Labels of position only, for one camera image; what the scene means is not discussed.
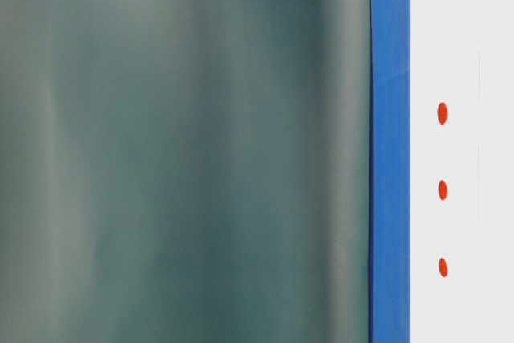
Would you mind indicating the white paper strip red dots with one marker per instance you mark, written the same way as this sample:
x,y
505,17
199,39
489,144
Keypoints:
x,y
453,188

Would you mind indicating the white foam board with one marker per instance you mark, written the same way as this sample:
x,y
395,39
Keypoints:
x,y
442,31

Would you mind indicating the blue table cloth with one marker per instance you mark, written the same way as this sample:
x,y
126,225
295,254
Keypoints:
x,y
389,205

